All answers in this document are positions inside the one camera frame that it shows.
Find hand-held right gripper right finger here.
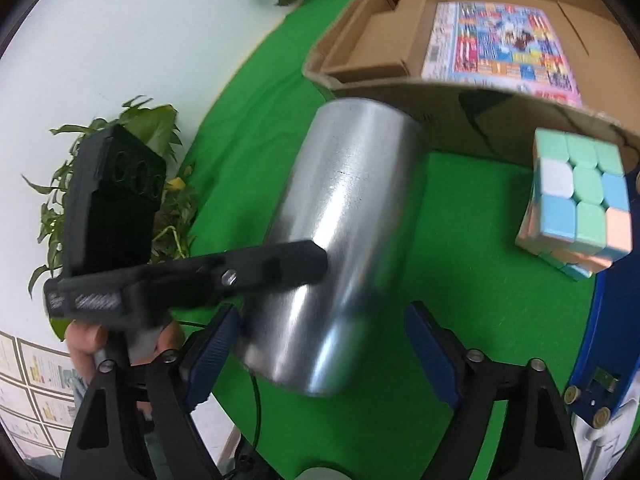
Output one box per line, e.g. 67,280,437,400
404,301,586,480

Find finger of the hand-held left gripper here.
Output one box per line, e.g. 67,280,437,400
210,240,329,295

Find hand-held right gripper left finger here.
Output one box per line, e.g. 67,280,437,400
60,304,242,480

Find cardboard box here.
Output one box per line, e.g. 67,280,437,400
302,0,640,171

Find person's left hand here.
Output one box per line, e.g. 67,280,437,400
66,321,187,387

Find green tablecloth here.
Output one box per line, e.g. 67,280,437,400
172,0,601,480

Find leafy green plant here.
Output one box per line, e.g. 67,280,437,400
22,95,201,301

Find blue plastic object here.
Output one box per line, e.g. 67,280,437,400
562,255,640,480

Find printed paper sheets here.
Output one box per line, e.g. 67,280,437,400
0,332,88,461

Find pastel puzzle cube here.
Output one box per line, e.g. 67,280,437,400
515,127,632,282

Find colourful printed flat box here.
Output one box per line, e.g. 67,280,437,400
421,0,585,108

